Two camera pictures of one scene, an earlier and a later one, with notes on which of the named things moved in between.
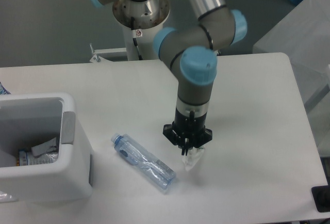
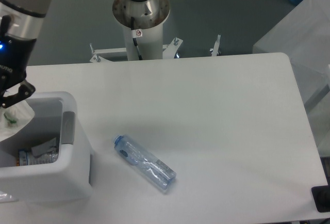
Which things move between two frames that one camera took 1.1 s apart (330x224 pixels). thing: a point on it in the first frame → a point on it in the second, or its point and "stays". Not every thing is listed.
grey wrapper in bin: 45,147 stays
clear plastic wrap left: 6,197 stays
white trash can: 28,119 stays
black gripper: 189,128 → 15,54
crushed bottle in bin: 26,157 stays
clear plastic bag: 193,156 → 14,118
